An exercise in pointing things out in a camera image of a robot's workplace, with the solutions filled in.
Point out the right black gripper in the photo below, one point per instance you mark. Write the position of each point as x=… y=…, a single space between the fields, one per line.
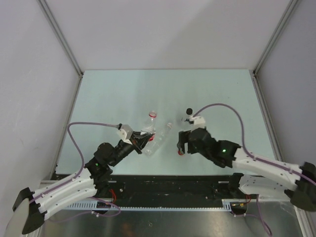
x=182 y=139

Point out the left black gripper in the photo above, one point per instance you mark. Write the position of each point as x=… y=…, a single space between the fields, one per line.
x=139 y=139

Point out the small clear blue-label bottle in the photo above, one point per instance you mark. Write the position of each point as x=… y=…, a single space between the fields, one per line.
x=184 y=121

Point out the large clear unlabeled bottle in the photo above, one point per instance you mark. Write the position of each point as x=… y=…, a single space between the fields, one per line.
x=160 y=137

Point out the clear red-label bottle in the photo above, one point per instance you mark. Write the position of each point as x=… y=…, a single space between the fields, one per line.
x=149 y=125

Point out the black bottle cap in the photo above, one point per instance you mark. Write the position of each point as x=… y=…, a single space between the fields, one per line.
x=189 y=111

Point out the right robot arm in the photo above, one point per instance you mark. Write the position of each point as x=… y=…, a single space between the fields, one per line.
x=267 y=178

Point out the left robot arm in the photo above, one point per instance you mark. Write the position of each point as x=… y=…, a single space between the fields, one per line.
x=33 y=208

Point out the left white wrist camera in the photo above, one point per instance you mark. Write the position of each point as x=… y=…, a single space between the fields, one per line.
x=124 y=132

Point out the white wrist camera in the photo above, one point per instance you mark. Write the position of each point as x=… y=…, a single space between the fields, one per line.
x=124 y=132
x=196 y=122

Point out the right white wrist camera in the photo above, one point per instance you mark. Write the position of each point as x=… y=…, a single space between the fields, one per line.
x=196 y=122

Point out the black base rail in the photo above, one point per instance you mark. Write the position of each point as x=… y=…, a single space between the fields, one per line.
x=148 y=191

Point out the left aluminium frame post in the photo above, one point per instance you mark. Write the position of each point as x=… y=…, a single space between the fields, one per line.
x=59 y=35

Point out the aluminium frame post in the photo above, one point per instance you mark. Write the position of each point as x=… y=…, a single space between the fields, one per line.
x=59 y=35
x=283 y=22

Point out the right aluminium frame post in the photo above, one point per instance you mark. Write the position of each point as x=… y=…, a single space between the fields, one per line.
x=283 y=22

